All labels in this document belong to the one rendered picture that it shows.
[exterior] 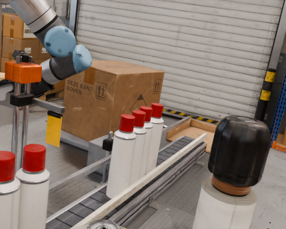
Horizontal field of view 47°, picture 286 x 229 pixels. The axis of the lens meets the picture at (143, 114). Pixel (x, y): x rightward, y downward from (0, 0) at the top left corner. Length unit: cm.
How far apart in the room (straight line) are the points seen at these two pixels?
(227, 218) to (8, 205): 31
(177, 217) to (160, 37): 430
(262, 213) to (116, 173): 45
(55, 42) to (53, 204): 39
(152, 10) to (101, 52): 105
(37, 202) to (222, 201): 28
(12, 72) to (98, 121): 62
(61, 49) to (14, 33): 348
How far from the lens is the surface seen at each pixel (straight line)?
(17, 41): 428
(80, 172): 74
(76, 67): 99
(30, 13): 84
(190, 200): 98
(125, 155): 75
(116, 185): 79
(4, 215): 52
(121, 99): 114
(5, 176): 50
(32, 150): 52
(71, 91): 124
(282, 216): 105
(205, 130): 166
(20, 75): 57
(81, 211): 76
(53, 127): 58
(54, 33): 83
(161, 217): 78
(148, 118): 84
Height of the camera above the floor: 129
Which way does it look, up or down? 15 degrees down
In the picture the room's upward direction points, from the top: 9 degrees clockwise
